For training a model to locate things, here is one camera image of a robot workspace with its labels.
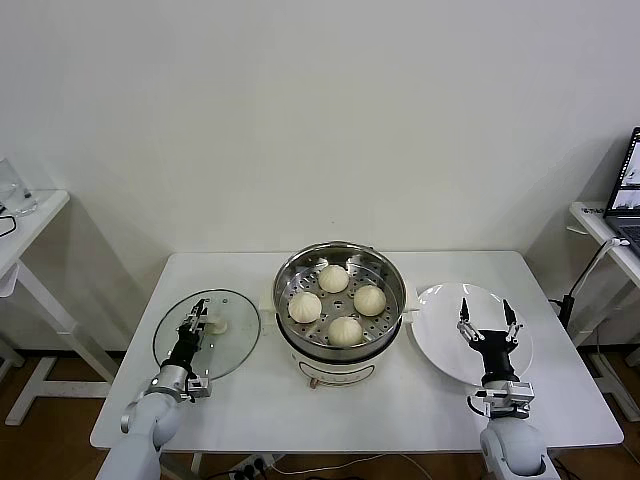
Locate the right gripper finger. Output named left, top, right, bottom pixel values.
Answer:
left=456, top=297, right=485, bottom=345
left=502, top=298, right=526, bottom=346

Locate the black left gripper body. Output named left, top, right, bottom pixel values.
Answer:
left=166, top=327, right=202, bottom=372

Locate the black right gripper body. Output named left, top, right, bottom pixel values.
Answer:
left=471, top=331, right=520, bottom=386

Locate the glass lid with white handle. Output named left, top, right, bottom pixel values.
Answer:
left=152, top=288, right=262, bottom=384

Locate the white steamed baozi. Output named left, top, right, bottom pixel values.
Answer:
left=328, top=316, right=364, bottom=348
left=353, top=285, right=387, bottom=317
left=318, top=264, right=350, bottom=295
left=288, top=292, right=324, bottom=324

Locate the stainless steel steamer basket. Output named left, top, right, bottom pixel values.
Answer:
left=274, top=242, right=407, bottom=351

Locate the white round plate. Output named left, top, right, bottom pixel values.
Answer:
left=410, top=282, right=536, bottom=389

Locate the white side table with laptop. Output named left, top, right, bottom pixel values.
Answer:
left=567, top=201, right=640, bottom=421

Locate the white power strip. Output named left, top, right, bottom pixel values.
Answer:
left=227, top=452, right=289, bottom=476

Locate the open laptop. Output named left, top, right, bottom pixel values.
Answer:
left=603, top=127, right=640, bottom=241

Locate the white side table with jar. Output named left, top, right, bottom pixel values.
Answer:
left=0, top=188, right=119, bottom=426

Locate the clear glass jar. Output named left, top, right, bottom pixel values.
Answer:
left=0, top=157, right=40, bottom=217

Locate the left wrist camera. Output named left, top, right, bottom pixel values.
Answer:
left=185, top=375, right=214, bottom=401

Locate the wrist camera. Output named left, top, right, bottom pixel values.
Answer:
left=467, top=380, right=535, bottom=419
left=185, top=375, right=214, bottom=401

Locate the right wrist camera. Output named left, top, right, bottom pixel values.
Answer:
left=467, top=380, right=535, bottom=419

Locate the white plug with cable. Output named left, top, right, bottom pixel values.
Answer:
left=569, top=238, right=632, bottom=301

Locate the thin black cable loop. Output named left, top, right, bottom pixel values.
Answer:
left=0, top=202, right=21, bottom=237

